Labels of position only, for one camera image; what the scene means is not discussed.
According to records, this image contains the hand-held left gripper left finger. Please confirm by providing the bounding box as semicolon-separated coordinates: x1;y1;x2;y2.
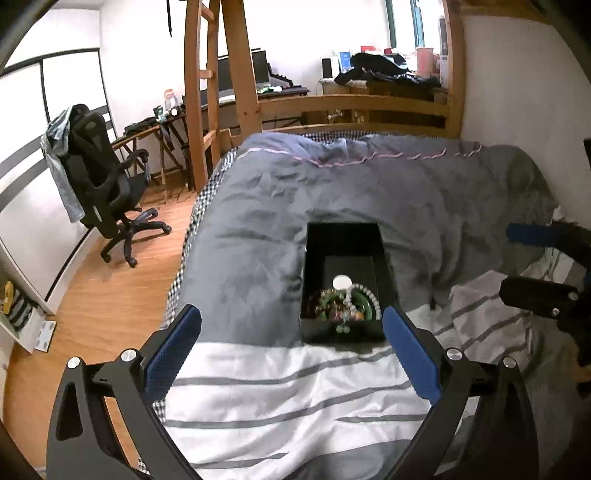
46;304;202;480

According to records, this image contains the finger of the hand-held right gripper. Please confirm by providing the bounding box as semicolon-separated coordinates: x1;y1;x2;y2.
506;220;591;261
500;275;583;320

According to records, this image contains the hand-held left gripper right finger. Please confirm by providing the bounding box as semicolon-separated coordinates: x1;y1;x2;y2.
382;305;540;480

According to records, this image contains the white pearl bracelet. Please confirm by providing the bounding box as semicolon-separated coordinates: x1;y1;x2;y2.
342;283;382;320

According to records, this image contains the green jade bangle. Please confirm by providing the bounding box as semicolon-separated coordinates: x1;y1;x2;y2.
318;291;378;322

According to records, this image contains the gold bead bracelet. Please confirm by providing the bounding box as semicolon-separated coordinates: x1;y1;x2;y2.
307;290;334;318

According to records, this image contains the black storage box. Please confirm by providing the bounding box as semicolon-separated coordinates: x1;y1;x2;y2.
299;222;399;345

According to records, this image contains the white floor scale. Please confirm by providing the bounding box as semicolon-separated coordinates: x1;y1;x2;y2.
34;320;57;354

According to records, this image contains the white open shelf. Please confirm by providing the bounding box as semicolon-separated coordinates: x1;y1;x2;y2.
0;272;43;354

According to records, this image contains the grey white striped duvet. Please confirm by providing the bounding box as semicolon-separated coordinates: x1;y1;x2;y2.
157;134;591;480

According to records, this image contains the black office chair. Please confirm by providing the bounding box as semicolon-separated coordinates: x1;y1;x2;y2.
60;105;173;269

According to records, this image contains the wooden folding table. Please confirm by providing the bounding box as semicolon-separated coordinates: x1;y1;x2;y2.
112;115;191;195

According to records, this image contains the pile of dark clothes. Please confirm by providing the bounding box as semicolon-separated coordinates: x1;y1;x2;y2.
334;52;442;89

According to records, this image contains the light blue garment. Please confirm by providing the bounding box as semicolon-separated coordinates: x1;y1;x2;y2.
41;107;86;223

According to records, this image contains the white sliding door wardrobe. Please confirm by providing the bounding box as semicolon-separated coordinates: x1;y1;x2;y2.
0;48;114;315

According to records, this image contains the wooden ladder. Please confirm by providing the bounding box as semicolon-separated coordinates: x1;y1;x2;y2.
184;0;222;191

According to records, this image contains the black desk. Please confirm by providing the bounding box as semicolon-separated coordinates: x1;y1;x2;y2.
181;84;311;121

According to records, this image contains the black keyboard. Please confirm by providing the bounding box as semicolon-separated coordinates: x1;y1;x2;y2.
268;71;309;94

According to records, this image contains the wooden loft bed frame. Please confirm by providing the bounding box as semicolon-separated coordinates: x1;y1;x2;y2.
184;0;465;191

